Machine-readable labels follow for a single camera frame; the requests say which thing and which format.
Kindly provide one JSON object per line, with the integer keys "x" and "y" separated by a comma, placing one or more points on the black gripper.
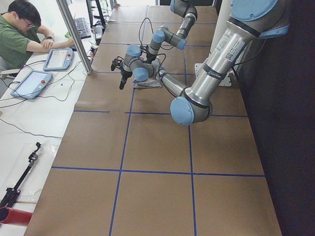
{"x": 124, "y": 73}
{"x": 151, "y": 58}

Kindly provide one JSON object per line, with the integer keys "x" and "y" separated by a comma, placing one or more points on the navy white striped polo shirt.
{"x": 152, "y": 82}

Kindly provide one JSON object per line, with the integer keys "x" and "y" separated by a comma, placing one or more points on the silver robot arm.
{"x": 172, "y": 32}
{"x": 248, "y": 20}

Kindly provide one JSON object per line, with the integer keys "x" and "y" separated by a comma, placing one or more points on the upper blue teach pendant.
{"x": 59, "y": 60}

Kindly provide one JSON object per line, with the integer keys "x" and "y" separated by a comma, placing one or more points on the blue teach pendant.
{"x": 59, "y": 60}
{"x": 32, "y": 85}

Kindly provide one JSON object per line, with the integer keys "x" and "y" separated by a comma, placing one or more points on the black keyboard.
{"x": 82, "y": 27}

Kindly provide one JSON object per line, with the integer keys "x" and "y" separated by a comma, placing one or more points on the lower blue teach pendant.
{"x": 32, "y": 85}

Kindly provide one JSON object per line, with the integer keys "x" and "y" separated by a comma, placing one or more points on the person in green shirt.
{"x": 22, "y": 34}

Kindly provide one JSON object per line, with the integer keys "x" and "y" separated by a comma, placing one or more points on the black tripod selfie stick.
{"x": 12, "y": 193}

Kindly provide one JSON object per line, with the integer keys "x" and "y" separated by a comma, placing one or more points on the red cylinder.
{"x": 14, "y": 216}

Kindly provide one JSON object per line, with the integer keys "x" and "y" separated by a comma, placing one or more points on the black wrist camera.
{"x": 116, "y": 63}

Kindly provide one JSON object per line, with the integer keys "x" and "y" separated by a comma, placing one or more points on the aluminium frame post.
{"x": 66, "y": 14}

